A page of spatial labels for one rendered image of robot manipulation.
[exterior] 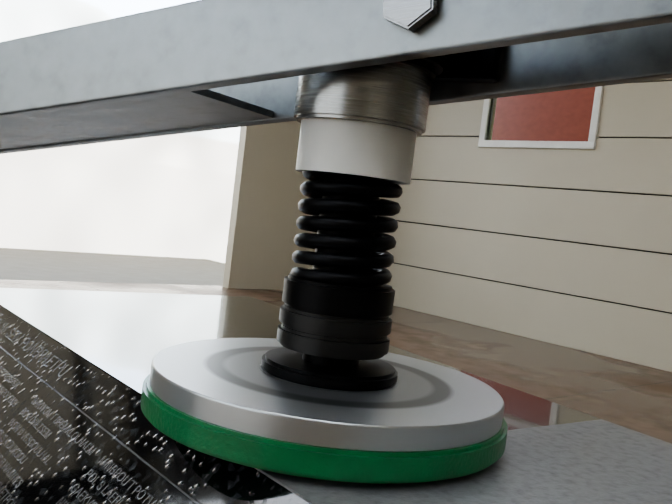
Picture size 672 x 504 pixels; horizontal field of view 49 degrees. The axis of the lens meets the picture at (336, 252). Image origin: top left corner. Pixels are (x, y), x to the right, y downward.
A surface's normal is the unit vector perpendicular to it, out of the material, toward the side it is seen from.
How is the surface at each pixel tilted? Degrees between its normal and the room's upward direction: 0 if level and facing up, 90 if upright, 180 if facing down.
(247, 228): 90
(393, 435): 90
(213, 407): 90
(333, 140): 90
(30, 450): 45
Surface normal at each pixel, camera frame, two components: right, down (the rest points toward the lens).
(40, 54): -0.45, -0.01
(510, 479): 0.12, -0.99
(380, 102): 0.21, 0.07
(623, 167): -0.74, -0.05
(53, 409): -0.46, -0.75
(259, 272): 0.67, 0.12
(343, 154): -0.18, 0.03
